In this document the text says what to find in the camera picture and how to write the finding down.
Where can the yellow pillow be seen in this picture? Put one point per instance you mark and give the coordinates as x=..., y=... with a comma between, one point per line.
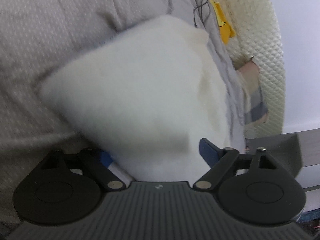
x=222, y=22

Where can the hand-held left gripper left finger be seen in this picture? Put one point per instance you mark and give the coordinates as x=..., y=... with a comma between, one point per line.
x=105, y=158

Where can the cream quilted headboard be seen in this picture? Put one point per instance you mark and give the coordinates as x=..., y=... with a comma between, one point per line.
x=265, y=55

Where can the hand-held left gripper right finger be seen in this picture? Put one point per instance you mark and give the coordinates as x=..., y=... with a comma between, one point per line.
x=210, y=152

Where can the plaid pillow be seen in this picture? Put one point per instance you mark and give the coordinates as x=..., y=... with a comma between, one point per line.
x=252, y=80

